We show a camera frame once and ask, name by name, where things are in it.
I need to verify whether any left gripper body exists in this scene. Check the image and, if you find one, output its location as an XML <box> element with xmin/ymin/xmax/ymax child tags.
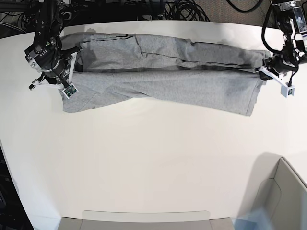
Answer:
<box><xmin>254</xmin><ymin>54</ymin><xmax>299</xmax><ymax>86</ymax></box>

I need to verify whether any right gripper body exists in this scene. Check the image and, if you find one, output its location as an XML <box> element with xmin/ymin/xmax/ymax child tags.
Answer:
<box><xmin>28</xmin><ymin>46</ymin><xmax>82</xmax><ymax>90</ymax></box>

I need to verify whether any grey T-shirt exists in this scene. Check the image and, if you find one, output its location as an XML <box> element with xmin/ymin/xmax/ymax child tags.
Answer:
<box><xmin>61</xmin><ymin>33</ymin><xmax>270</xmax><ymax>116</ymax></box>

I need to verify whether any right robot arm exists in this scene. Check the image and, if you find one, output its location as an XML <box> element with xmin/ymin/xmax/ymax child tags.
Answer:
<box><xmin>24</xmin><ymin>0</ymin><xmax>82</xmax><ymax>98</ymax></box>

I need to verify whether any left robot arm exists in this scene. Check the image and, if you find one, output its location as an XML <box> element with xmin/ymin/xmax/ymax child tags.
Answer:
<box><xmin>254</xmin><ymin>0</ymin><xmax>307</xmax><ymax>96</ymax></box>

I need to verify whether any grey cardboard box right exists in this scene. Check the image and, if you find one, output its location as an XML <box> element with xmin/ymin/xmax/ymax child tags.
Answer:
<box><xmin>260</xmin><ymin>158</ymin><xmax>307</xmax><ymax>230</ymax></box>

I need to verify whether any blue translucent bag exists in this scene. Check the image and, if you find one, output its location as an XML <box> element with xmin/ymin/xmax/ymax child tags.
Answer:
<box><xmin>232</xmin><ymin>208</ymin><xmax>273</xmax><ymax>230</ymax></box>

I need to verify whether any grey bin front edge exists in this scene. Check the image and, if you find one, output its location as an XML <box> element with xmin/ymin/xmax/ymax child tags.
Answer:
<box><xmin>58</xmin><ymin>210</ymin><xmax>235</xmax><ymax>230</ymax></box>

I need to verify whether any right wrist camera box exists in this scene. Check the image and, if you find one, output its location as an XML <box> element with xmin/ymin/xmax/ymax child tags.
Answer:
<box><xmin>62</xmin><ymin>83</ymin><xmax>78</xmax><ymax>99</ymax></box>

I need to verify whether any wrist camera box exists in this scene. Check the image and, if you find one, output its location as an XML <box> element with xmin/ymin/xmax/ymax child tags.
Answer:
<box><xmin>281</xmin><ymin>85</ymin><xmax>295</xmax><ymax>98</ymax></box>
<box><xmin>62</xmin><ymin>83</ymin><xmax>78</xmax><ymax>99</ymax></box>

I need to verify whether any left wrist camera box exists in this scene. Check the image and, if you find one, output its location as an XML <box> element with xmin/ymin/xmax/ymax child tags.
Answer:
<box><xmin>281</xmin><ymin>85</ymin><xmax>295</xmax><ymax>98</ymax></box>

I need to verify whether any black cable bundle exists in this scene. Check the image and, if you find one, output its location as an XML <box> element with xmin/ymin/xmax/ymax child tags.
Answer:
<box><xmin>165</xmin><ymin>0</ymin><xmax>211</xmax><ymax>22</ymax></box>

